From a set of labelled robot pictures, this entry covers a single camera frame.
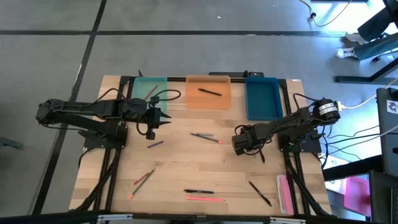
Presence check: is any black desk leg frame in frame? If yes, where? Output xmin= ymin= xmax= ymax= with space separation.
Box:
xmin=334 ymin=55 xmax=398 ymax=85

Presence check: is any plain black pen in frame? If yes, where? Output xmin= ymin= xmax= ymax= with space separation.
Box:
xmin=248 ymin=180 xmax=273 ymax=207
xmin=197 ymin=88 xmax=223 ymax=97

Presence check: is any yellow floor cable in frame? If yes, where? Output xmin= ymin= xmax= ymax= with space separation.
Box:
xmin=299 ymin=0 xmax=354 ymax=28

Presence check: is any dark blue pencil orange eraser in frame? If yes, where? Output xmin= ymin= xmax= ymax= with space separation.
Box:
xmin=189 ymin=132 xmax=224 ymax=145

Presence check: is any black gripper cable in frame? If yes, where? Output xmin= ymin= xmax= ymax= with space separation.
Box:
xmin=148 ymin=89 xmax=182 ymax=105

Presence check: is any teal translucent plastic bin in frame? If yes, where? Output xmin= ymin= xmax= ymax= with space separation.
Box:
xmin=132 ymin=76 xmax=169 ymax=122

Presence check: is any green pencil with orange eraser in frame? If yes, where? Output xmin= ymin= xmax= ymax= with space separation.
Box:
xmin=127 ymin=167 xmax=157 ymax=200

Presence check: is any black metal table frame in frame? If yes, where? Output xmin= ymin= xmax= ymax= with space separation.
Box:
xmin=74 ymin=74 xmax=335 ymax=218

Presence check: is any black equipment box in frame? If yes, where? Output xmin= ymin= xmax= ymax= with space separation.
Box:
xmin=369 ymin=169 xmax=398 ymax=224

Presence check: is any black pen with white print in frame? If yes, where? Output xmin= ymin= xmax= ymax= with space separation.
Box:
xmin=183 ymin=189 xmax=215 ymax=195

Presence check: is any person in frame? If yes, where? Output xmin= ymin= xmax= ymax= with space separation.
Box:
xmin=335 ymin=0 xmax=398 ymax=62

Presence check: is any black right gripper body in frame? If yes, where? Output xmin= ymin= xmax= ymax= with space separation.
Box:
xmin=231 ymin=123 xmax=272 ymax=156

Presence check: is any black flat device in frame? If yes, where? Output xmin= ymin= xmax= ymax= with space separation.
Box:
xmin=208 ymin=70 xmax=265 ymax=78

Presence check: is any orange translucent plastic bin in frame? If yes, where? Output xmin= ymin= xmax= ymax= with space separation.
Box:
xmin=185 ymin=74 xmax=233 ymax=111

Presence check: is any red-brown pencil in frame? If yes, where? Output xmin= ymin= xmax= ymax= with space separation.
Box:
xmin=144 ymin=85 xmax=159 ymax=101

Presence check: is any blue plastic bin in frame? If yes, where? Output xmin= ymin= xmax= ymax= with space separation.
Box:
xmin=244 ymin=76 xmax=284 ymax=122

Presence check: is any red crayon with white print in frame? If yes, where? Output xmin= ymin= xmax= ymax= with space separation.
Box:
xmin=133 ymin=171 xmax=151 ymax=186

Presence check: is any black computer case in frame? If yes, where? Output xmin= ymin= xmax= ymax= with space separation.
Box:
xmin=375 ymin=86 xmax=398 ymax=178

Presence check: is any pink and white flat package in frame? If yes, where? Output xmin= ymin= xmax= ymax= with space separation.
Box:
xmin=275 ymin=174 xmax=295 ymax=216

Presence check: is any white power cable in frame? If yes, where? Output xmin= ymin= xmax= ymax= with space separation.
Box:
xmin=335 ymin=77 xmax=398 ymax=112

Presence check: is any pink plastic bin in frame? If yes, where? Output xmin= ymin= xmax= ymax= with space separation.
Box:
xmin=343 ymin=175 xmax=373 ymax=218

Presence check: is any black crossbar with silver brackets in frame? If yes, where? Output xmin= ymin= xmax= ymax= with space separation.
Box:
xmin=0 ymin=210 xmax=398 ymax=224

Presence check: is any pink pencil with orange eraser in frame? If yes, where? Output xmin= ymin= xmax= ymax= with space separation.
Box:
xmin=185 ymin=195 xmax=226 ymax=203

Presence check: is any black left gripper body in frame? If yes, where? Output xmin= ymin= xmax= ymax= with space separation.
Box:
xmin=144 ymin=105 xmax=163 ymax=130

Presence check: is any grey metal foot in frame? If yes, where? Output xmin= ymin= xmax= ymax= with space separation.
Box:
xmin=0 ymin=135 xmax=25 ymax=151

